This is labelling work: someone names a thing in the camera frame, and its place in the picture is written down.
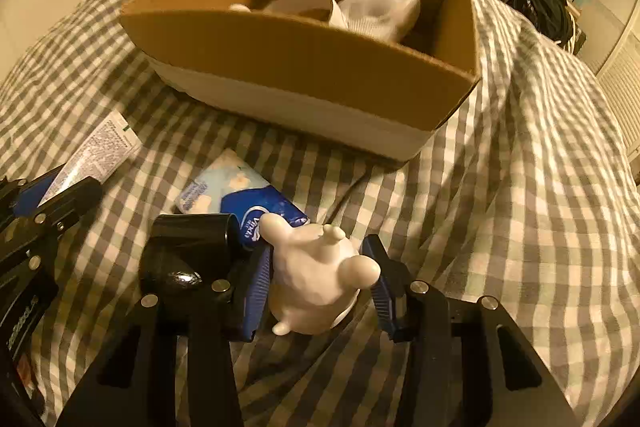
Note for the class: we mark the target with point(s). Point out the white printed tube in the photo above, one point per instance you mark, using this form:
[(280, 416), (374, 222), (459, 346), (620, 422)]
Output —
[(100, 147)]

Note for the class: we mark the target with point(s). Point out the black cylinder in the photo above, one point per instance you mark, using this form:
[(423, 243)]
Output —
[(185, 239)]

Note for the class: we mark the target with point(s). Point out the white slatted panel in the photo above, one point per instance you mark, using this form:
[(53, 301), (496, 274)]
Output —
[(622, 82)]

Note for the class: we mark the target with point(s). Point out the blue tissue pack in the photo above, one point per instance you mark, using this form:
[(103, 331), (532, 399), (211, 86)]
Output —
[(235, 192)]

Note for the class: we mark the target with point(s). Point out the checked blanket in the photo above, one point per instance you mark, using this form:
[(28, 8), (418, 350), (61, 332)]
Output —
[(525, 207)]

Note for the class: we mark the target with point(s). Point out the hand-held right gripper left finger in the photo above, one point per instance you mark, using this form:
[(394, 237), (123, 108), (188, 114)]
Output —
[(256, 294)]

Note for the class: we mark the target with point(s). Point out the pile of black clothes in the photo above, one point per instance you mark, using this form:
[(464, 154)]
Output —
[(542, 12)]

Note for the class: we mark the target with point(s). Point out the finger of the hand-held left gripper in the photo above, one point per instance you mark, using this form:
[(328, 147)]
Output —
[(70, 204), (31, 198)]

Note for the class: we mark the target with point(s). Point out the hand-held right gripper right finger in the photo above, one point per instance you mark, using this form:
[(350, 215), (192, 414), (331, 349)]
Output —
[(384, 302)]

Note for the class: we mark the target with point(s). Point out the white figurine toy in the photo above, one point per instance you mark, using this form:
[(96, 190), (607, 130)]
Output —
[(315, 279)]

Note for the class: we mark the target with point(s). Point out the cardboard box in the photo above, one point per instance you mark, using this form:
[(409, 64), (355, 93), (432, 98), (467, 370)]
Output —
[(300, 72)]

